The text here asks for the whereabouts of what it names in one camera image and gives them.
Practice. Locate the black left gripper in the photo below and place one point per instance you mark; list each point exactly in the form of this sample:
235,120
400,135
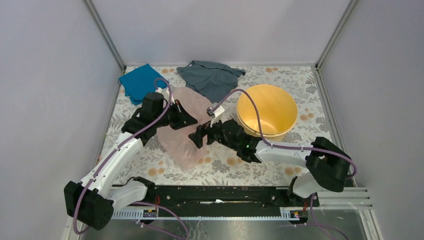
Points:
184,118

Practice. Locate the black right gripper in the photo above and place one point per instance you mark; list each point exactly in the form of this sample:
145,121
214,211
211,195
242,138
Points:
197,137

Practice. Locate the pink plastic trash bag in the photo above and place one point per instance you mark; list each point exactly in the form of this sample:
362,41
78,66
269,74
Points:
181,149

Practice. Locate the yellow plastic trash bin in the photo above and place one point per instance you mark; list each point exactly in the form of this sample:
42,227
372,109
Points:
268,107

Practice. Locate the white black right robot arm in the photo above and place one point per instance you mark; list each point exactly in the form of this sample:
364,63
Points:
328,166

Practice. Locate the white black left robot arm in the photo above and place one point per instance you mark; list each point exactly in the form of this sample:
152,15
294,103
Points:
92,200

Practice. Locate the floral patterned table cloth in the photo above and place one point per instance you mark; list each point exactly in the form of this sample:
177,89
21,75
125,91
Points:
219,165

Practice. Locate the grey-green crumpled cloth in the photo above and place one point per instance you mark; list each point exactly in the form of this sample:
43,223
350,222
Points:
210,79

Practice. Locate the blue folded cloth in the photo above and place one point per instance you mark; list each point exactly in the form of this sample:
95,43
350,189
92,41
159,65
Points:
140,82

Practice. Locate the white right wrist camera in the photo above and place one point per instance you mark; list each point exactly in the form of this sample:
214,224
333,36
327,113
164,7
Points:
215,112

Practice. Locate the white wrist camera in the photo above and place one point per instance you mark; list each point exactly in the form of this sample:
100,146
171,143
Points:
215,112
167,94

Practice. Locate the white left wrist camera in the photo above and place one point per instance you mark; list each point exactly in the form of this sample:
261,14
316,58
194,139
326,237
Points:
167,94

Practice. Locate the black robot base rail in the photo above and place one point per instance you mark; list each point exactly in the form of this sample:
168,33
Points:
226,201

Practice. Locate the aluminium frame post left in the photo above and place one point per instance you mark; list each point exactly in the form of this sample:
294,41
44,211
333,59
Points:
92,10

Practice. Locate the aluminium frame post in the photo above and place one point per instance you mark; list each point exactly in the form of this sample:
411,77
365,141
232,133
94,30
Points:
338,29
92,10

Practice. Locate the aluminium frame post right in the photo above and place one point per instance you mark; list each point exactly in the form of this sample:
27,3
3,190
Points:
338,29

